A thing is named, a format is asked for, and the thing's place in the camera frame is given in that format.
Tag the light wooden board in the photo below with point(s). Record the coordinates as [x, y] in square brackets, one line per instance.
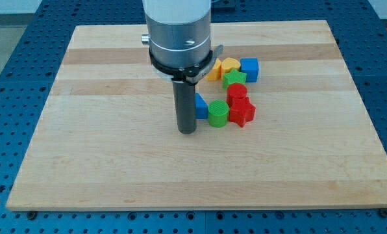
[107, 138]

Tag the blue triangle block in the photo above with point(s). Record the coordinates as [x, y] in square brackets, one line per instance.
[201, 108]

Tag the green star block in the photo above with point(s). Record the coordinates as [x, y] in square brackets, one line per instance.
[234, 76]

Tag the blue cube block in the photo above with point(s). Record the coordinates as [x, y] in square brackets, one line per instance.
[250, 66]

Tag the black clamp ring mount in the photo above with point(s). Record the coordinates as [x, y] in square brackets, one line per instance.
[191, 75]

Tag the red star block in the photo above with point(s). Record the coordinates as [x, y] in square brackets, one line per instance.
[241, 111]

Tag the yellow heart block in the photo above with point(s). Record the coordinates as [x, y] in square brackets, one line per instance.
[228, 64]

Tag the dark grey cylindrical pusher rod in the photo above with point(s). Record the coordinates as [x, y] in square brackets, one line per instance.
[185, 107]

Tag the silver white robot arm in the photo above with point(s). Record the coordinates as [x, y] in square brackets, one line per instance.
[179, 40]

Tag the red cylinder block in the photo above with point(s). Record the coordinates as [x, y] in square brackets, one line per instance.
[236, 90]

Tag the yellow hexagon block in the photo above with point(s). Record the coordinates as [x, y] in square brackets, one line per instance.
[215, 72]

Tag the green cylinder block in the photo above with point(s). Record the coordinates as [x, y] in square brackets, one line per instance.
[218, 113]

